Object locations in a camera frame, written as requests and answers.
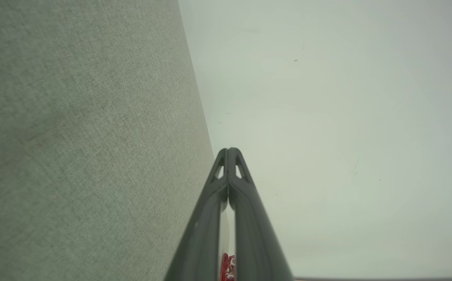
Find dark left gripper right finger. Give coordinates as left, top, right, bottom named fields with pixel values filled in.
left=228, top=148, right=294, bottom=281

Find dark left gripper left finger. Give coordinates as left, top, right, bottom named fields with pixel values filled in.
left=164, top=148, right=230, bottom=281

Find red shorts with white stripe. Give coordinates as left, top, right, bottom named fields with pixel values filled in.
left=219, top=207, right=237, bottom=281

